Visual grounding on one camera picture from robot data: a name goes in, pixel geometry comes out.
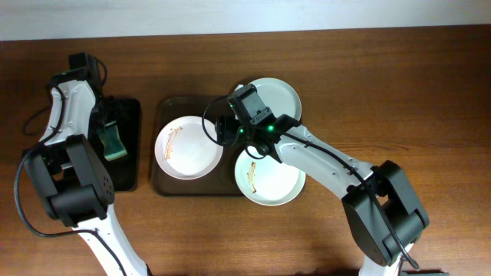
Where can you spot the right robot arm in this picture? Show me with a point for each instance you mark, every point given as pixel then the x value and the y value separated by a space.
pixel 385 215

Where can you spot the white plate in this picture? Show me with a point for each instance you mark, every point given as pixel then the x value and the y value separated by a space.
pixel 185 148
pixel 281 98
pixel 265 181

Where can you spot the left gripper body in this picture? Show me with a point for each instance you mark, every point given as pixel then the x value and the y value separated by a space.
pixel 103 118

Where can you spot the black rectangular tray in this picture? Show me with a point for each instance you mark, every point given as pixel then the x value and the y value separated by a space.
pixel 123 171

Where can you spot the brown serving tray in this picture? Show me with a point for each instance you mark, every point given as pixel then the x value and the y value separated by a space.
pixel 221 180

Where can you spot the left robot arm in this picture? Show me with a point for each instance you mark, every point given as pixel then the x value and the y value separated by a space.
pixel 71 181

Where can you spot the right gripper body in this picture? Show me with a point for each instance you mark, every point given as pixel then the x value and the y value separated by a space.
pixel 223 130

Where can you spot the green yellow sponge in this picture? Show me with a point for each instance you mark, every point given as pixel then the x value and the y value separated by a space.
pixel 110 138

